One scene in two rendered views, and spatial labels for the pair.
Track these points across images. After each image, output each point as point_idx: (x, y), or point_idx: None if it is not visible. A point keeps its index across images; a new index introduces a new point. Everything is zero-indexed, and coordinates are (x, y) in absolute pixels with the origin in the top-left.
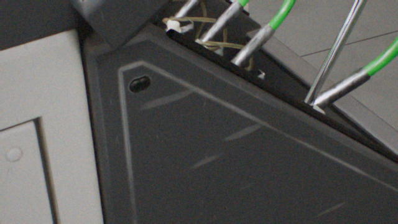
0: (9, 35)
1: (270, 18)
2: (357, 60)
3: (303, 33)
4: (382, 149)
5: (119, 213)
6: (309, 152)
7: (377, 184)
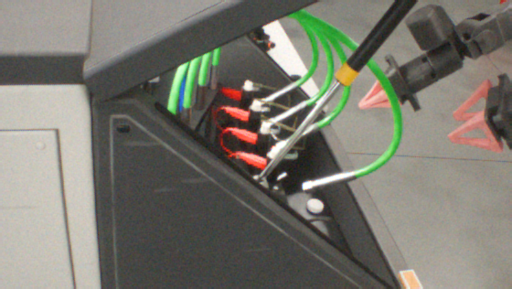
0: (44, 78)
1: (376, 123)
2: (422, 169)
3: None
4: (308, 223)
5: (103, 202)
6: (244, 208)
7: (295, 244)
